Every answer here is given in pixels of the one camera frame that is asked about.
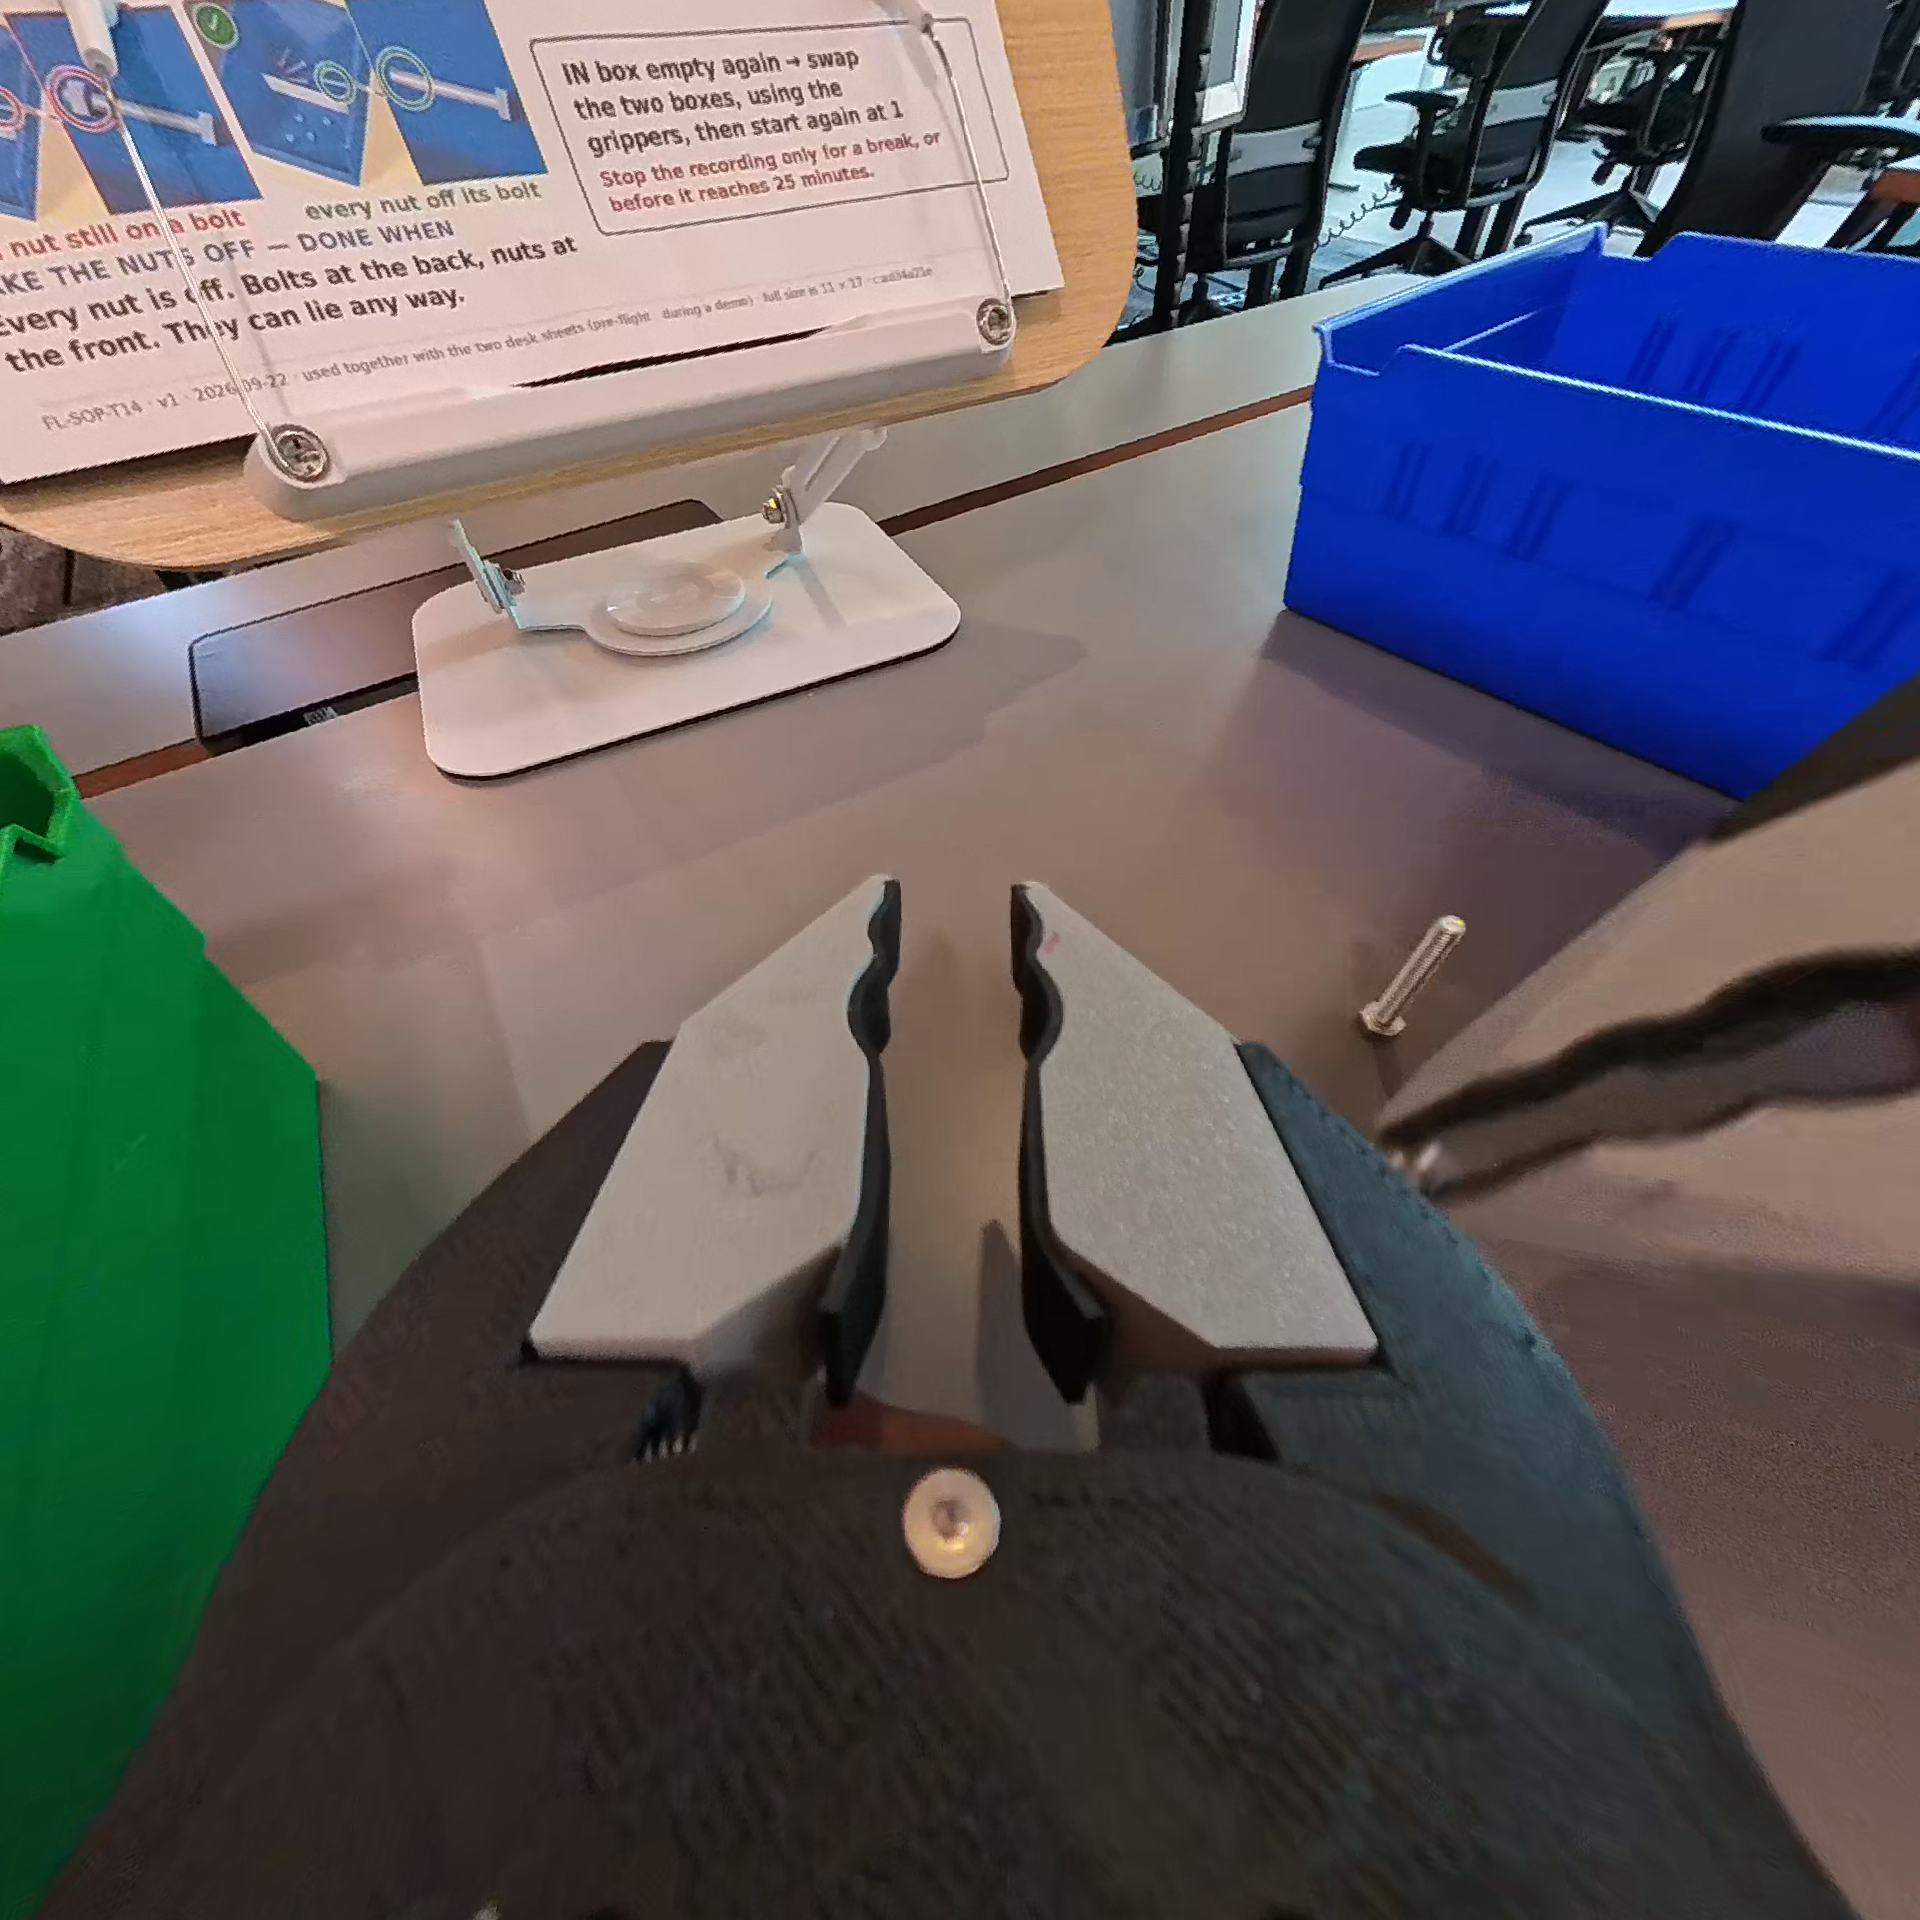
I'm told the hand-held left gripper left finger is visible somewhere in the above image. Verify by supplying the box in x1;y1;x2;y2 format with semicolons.
525;873;904;1408

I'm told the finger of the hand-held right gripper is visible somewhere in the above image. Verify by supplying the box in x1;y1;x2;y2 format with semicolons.
1421;1054;1920;1501
1376;803;1920;1167

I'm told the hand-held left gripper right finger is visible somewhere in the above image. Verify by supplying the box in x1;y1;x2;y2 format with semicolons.
1007;880;1382;1408

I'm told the silver hex bolt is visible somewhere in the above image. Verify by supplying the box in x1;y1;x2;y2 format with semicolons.
1358;915;1470;1041

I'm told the blue plastic bin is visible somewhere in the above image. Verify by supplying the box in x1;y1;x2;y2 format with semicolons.
1283;223;1920;800

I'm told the green plastic bin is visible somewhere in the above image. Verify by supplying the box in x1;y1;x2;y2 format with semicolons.
0;725;336;1920

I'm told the black office chair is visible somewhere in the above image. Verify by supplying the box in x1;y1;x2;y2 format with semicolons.
1633;0;1920;260
1351;0;1617;253
1183;0;1369;302

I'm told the printed instruction sheet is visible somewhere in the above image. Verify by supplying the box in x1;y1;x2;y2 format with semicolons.
0;0;1067;488

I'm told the grey framed panel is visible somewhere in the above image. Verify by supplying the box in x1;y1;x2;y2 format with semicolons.
1132;0;1263;147

